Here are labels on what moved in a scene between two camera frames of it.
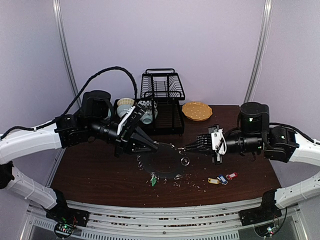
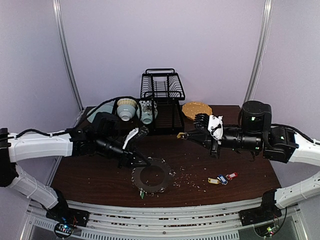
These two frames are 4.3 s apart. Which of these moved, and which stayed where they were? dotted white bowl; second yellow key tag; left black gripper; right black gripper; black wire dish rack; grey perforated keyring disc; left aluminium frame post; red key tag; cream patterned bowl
Moved: left black gripper; grey perforated keyring disc; right black gripper
Stayed: left aluminium frame post; dotted white bowl; cream patterned bowl; red key tag; second yellow key tag; black wire dish rack
